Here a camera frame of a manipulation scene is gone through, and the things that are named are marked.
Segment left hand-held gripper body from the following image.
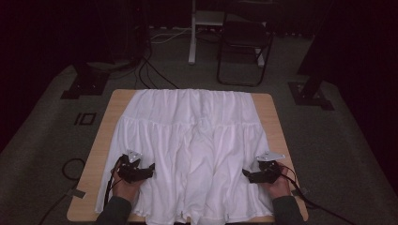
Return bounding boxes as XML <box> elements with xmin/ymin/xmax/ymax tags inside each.
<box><xmin>117</xmin><ymin>149</ymin><xmax>148</xmax><ymax>185</ymax></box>

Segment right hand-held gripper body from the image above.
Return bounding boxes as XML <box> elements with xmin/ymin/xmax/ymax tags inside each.
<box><xmin>253</xmin><ymin>151</ymin><xmax>286</xmax><ymax>185</ymax></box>

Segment white skirt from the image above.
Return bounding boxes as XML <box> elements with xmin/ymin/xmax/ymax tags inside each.
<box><xmin>94</xmin><ymin>88</ymin><xmax>275</xmax><ymax>225</ymax></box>

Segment person's right hand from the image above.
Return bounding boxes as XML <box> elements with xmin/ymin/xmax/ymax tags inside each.
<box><xmin>258</xmin><ymin>161</ymin><xmax>293</xmax><ymax>200</ymax></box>

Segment person's left hand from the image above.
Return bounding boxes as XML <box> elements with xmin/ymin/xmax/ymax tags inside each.
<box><xmin>111</xmin><ymin>158</ymin><xmax>143</xmax><ymax>204</ymax></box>

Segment grey tape piece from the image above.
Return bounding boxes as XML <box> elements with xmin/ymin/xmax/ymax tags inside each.
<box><xmin>66</xmin><ymin>187</ymin><xmax>87</xmax><ymax>200</ymax></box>
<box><xmin>290</xmin><ymin>187</ymin><xmax>310</xmax><ymax>197</ymax></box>

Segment black metal stand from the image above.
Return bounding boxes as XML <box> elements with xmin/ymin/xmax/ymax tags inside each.
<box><xmin>60</xmin><ymin>60</ymin><xmax>111</xmax><ymax>100</ymax></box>
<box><xmin>287</xmin><ymin>71</ymin><xmax>335</xmax><ymax>111</ymax></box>

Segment black folding chair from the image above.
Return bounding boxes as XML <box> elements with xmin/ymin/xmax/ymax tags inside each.
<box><xmin>216</xmin><ymin>19</ymin><xmax>275</xmax><ymax>88</ymax></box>

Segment left hand-held gripper cable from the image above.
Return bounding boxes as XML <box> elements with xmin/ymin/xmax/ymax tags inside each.
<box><xmin>102</xmin><ymin>157</ymin><xmax>124</xmax><ymax>211</ymax></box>

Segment hand-held gripper cable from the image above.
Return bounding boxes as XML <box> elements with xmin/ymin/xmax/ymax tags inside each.
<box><xmin>102</xmin><ymin>157</ymin><xmax>124</xmax><ymax>211</ymax></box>
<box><xmin>278</xmin><ymin>164</ymin><xmax>358</xmax><ymax>225</ymax></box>

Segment right hand-held gripper cable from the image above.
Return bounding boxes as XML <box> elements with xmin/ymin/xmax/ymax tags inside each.
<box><xmin>278</xmin><ymin>164</ymin><xmax>358</xmax><ymax>225</ymax></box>

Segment black looped floor cable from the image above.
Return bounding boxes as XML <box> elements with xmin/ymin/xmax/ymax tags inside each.
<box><xmin>37</xmin><ymin>157</ymin><xmax>87</xmax><ymax>225</ymax></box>

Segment black floor cables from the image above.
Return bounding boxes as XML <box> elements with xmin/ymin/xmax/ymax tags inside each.
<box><xmin>133</xmin><ymin>46</ymin><xmax>181</xmax><ymax>91</ymax></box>

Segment white floor cable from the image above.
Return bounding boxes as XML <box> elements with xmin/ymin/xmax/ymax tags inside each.
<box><xmin>149</xmin><ymin>26</ymin><xmax>192</xmax><ymax>44</ymax></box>

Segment white desk frame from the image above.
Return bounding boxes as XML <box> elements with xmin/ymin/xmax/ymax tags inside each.
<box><xmin>187</xmin><ymin>0</ymin><xmax>267</xmax><ymax>68</ymax></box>

